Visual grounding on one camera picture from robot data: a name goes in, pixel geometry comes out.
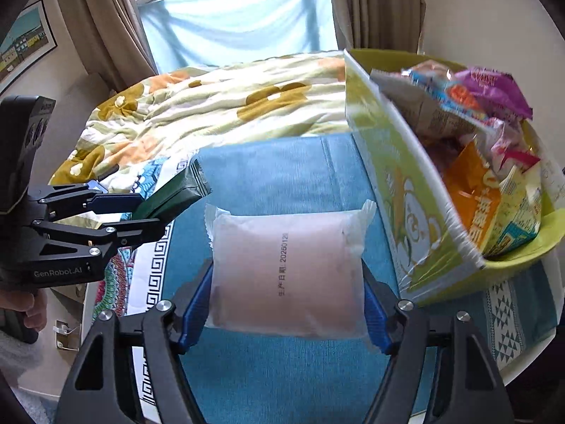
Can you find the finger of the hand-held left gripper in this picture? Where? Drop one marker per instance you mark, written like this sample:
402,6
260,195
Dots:
137,229
114,202

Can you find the blue patterned tablecloth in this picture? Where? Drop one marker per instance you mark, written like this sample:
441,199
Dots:
273,172

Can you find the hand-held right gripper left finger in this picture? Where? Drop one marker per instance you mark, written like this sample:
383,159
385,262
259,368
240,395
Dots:
194,313

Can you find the white wall socket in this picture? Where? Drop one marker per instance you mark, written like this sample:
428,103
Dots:
64,329

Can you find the light blue sheer curtain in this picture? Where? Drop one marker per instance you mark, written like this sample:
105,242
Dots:
238,26

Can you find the floral striped quilt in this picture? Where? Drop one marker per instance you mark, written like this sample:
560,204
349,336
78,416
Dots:
198,106

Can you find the white translucent snack packet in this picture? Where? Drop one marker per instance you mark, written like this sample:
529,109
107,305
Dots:
287,274

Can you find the green cardboard box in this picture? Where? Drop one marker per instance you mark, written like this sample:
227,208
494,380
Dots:
397,163

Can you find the person's left forearm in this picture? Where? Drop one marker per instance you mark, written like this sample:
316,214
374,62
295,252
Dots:
9,355

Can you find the dark green snack packet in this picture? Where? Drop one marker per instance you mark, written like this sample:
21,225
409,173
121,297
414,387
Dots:
176,198

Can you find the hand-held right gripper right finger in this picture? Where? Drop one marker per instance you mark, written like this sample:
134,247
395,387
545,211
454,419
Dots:
375,318

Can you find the person's left hand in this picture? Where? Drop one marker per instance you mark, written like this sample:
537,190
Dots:
33,311

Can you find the pile of assorted snacks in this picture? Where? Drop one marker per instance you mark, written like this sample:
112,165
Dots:
432,106

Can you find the framed wall poster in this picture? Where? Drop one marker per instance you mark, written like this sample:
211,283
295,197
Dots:
22,48

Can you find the beige curtain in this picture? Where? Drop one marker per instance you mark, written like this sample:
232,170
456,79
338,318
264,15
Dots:
110,22
379,4

